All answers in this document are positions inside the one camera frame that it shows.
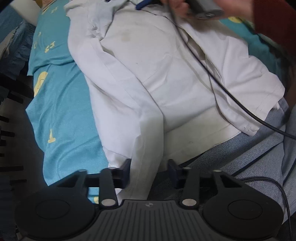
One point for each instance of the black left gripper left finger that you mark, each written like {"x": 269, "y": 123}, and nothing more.
{"x": 106, "y": 181}

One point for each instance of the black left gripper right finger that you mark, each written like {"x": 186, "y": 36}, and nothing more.
{"x": 197, "y": 186}

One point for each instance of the white shirt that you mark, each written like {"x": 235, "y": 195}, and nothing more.
{"x": 155, "y": 87}

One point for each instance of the dark red sleeve forearm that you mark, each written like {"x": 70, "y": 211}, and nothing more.
{"x": 276, "y": 20}

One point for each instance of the person's right hand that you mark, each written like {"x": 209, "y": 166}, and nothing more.
{"x": 238, "y": 8}

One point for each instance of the grey-blue trousers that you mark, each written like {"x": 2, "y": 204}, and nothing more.
{"x": 266, "y": 154}

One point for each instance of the teal patterned bed sheet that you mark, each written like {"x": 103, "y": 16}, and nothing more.
{"x": 60, "y": 112}

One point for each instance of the blue sofa chair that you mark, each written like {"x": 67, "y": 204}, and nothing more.
{"x": 16, "y": 42}

